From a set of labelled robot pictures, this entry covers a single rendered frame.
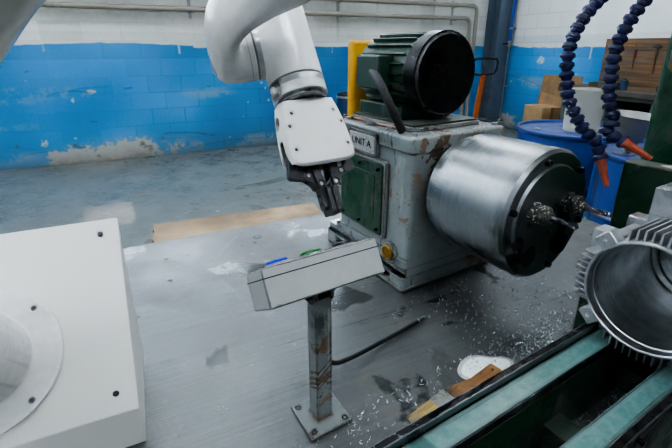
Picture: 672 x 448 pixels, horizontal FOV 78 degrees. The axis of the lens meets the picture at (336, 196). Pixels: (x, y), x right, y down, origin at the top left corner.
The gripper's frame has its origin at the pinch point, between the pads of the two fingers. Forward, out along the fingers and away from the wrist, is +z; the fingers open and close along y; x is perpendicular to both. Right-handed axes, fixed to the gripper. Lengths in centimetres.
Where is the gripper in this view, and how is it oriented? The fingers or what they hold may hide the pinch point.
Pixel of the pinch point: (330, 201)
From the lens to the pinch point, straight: 60.4
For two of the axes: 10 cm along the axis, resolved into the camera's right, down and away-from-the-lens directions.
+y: 8.6, -1.8, 4.7
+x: -4.2, 2.5, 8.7
